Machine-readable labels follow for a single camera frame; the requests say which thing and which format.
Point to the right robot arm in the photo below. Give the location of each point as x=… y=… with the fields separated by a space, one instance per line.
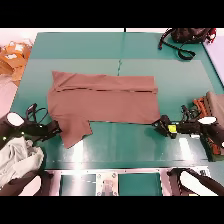
x=196 y=128

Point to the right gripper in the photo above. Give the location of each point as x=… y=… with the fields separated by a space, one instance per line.
x=162 y=125

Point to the silver frame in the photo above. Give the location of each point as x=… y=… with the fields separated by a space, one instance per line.
x=106 y=183

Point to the black bag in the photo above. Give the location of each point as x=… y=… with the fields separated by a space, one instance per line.
x=186 y=35

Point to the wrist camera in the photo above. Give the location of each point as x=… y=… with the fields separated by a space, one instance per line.
x=30 y=111
x=185 y=113

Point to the orange garment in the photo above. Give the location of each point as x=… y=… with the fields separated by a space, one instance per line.
x=200 y=105

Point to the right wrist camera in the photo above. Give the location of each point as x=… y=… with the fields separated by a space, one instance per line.
x=185 y=113

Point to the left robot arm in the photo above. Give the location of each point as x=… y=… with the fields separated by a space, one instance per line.
x=13 y=128

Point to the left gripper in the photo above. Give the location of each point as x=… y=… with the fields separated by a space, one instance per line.
x=51 y=130

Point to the taupe garment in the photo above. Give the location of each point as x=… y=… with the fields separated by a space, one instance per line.
x=216 y=105

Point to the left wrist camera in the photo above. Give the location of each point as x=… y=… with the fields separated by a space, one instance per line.
x=30 y=111

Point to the pale grey garment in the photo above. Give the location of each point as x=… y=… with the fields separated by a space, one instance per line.
x=16 y=160

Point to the brown T-shirt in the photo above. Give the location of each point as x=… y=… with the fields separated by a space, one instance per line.
x=103 y=103

